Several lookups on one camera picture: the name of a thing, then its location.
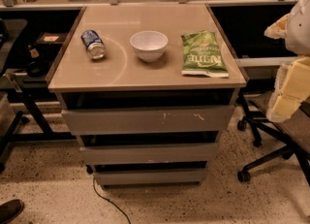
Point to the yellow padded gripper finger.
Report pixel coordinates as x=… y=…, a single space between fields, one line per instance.
x=291 y=88

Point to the grey drawer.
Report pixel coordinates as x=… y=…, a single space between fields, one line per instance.
x=146 y=154
x=153 y=177
x=148 y=120

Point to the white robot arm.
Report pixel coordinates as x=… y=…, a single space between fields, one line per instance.
x=294 y=28

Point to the grey top drawer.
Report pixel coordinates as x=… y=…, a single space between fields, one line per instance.
x=148 y=120

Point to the grey bottom drawer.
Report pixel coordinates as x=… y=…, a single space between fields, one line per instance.
x=153 y=177

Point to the grey drawer cabinet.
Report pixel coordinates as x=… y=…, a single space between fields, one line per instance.
x=121 y=80

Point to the black office chair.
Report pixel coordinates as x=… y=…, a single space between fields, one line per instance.
x=293 y=133

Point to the green chip bag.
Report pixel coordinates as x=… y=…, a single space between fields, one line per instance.
x=202 y=55

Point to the white bowl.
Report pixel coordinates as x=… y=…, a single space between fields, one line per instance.
x=149 y=45

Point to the blue soda can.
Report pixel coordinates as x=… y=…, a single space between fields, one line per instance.
x=94 y=45

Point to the black left chair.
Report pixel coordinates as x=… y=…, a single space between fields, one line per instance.
x=9 y=119

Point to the dark shoe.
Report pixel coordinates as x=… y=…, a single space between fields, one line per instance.
x=10 y=210

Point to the black side table frame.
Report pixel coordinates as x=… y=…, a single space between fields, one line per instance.
x=28 y=94

